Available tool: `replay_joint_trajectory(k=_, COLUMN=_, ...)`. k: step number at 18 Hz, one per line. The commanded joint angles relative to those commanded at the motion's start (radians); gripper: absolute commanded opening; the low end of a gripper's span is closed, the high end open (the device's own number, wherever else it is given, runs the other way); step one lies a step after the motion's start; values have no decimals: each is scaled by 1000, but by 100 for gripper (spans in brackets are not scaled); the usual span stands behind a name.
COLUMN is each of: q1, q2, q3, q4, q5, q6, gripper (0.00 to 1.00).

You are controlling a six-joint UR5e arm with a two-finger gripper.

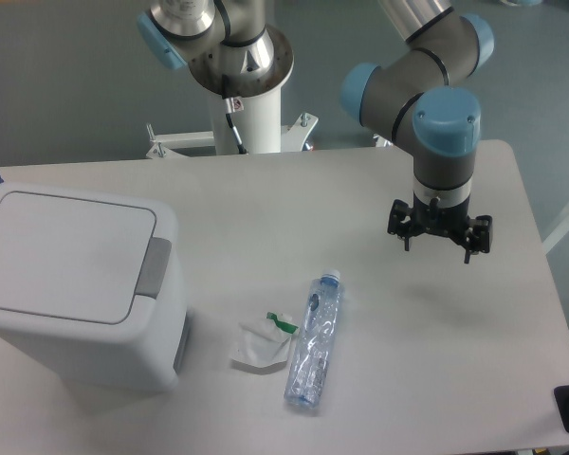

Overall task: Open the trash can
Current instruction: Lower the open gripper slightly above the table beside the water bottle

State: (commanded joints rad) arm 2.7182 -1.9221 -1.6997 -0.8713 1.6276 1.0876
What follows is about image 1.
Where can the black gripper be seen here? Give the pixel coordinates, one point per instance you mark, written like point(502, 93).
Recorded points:
point(438, 216)

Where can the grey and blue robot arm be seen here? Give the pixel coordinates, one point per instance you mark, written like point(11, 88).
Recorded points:
point(416, 103)

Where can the white trash can body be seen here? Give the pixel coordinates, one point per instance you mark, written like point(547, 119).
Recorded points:
point(143, 351)

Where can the white trash can lid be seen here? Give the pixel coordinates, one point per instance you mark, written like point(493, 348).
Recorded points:
point(70, 258)

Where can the clear plastic water bottle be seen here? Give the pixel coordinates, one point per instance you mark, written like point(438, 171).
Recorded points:
point(315, 341)

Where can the crumpled white green wrapper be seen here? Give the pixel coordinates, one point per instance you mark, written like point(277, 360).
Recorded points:
point(264, 343)

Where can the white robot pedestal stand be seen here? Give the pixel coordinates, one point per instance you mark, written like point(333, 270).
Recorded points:
point(243, 85)

